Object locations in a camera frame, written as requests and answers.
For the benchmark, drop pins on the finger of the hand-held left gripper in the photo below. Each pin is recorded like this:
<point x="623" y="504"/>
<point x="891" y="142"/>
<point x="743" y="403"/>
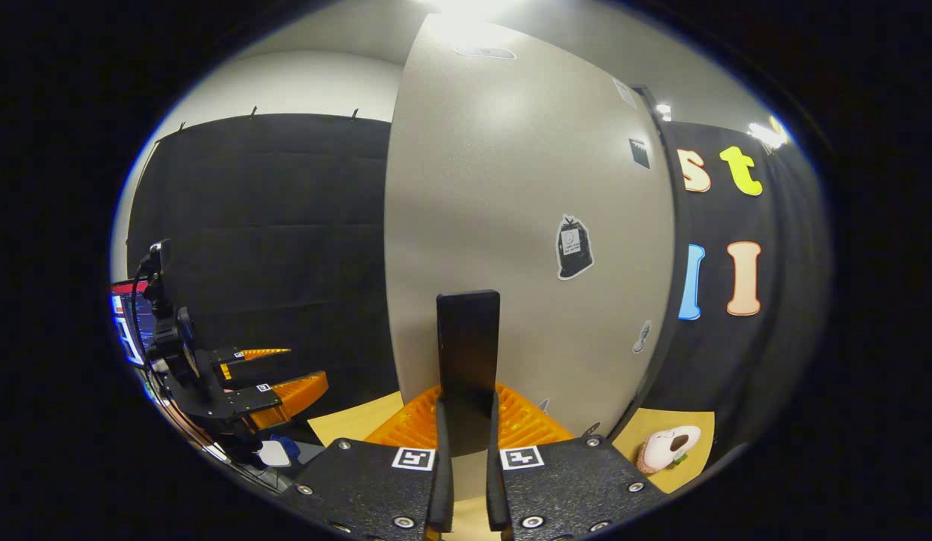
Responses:
<point x="237" y="358"/>
<point x="233" y="402"/>

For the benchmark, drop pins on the small white blue object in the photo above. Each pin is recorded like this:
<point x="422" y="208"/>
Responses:
<point x="276" y="453"/>

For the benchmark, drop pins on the computer monitor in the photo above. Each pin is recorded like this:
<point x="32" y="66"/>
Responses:
<point x="128" y="330"/>

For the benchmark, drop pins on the grey cabinet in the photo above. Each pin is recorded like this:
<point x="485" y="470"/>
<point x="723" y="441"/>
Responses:
<point x="676" y="225"/>

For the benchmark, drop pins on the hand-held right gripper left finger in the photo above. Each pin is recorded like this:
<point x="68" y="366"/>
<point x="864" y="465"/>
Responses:
<point x="442" y="488"/>

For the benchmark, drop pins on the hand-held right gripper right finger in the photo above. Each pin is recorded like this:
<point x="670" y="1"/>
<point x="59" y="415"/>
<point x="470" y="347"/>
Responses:
<point x="496" y="488"/>

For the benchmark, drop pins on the beige cabinet door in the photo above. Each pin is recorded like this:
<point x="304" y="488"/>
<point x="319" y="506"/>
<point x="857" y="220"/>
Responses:
<point x="511" y="188"/>

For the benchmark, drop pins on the black backdrop cloth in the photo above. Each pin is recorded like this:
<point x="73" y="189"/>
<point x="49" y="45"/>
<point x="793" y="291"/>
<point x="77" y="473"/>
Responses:
<point x="285" y="225"/>

